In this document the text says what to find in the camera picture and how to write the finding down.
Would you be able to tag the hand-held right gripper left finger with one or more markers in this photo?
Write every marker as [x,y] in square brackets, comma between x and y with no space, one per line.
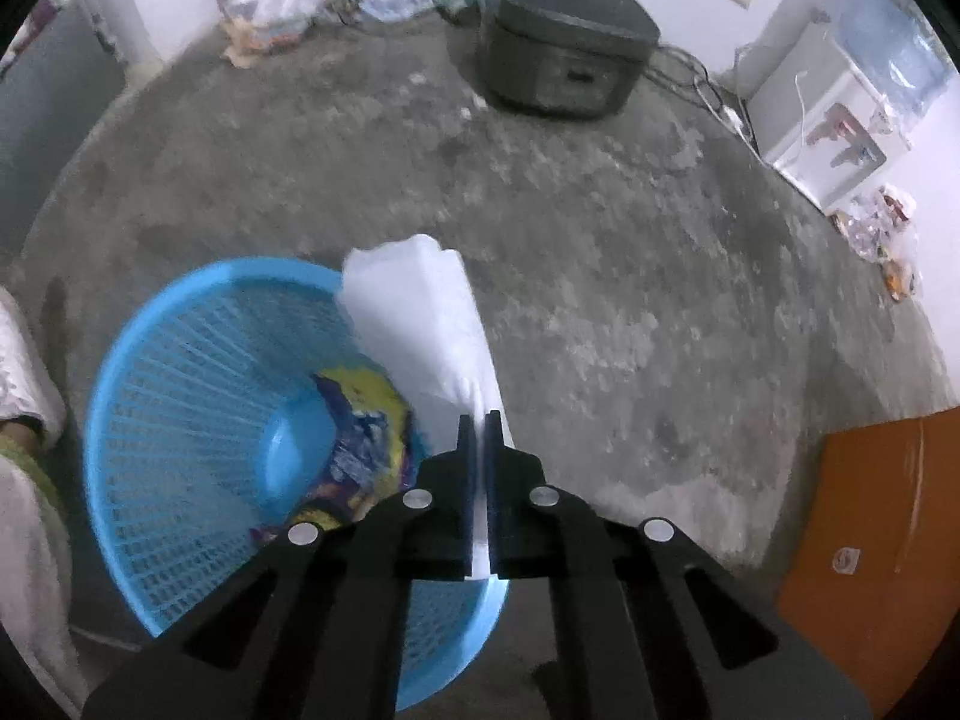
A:
[463,457]

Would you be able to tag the blue plastic basket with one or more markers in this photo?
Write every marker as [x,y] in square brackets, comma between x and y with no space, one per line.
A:
[187,390]

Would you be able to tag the dark grey rice cooker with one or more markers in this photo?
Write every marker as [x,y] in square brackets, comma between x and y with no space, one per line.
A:
[562,37]

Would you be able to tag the orange board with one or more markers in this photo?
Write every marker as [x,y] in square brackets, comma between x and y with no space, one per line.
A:
[862,540]

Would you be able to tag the blue water jug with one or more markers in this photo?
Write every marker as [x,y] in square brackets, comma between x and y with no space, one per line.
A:
[892,37]

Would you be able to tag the colourful snack packet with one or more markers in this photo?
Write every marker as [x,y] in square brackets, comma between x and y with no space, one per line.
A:
[360,427]

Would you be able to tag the clear bag of snacks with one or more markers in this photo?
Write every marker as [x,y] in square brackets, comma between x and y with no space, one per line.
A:
[881,232]

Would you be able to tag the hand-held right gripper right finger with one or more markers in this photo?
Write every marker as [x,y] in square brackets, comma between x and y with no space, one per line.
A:
[495,457]

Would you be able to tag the white water dispenser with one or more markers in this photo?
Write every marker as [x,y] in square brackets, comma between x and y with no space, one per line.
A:
[817,90]

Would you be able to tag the white tissue paper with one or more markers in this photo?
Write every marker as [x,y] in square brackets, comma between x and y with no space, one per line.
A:
[420,315]

